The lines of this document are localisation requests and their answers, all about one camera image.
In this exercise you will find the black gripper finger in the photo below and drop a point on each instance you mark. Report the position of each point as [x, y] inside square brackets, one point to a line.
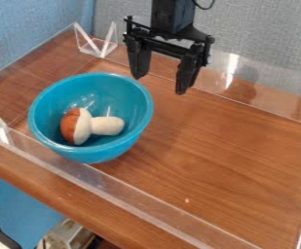
[186, 73]
[137, 58]

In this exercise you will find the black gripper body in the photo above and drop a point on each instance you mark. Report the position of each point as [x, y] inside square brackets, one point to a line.
[168, 32]

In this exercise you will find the brown and white toy mushroom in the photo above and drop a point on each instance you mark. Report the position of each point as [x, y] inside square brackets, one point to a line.
[79, 125]

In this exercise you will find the blue bowl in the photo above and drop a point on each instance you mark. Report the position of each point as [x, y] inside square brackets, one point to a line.
[108, 95]

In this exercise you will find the clear acrylic back barrier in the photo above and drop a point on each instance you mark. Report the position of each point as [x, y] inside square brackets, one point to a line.
[250, 82]

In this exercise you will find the clear acrylic barrier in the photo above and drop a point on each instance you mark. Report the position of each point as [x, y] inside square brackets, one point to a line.
[250, 82]
[168, 218]

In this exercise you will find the clear acrylic front barrier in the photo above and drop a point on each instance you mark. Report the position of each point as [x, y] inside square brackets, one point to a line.
[168, 218]

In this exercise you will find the white box under table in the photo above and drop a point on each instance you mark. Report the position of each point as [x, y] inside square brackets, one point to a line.
[68, 235]

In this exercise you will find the clear acrylic corner bracket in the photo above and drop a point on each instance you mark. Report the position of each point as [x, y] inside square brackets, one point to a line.
[95, 46]

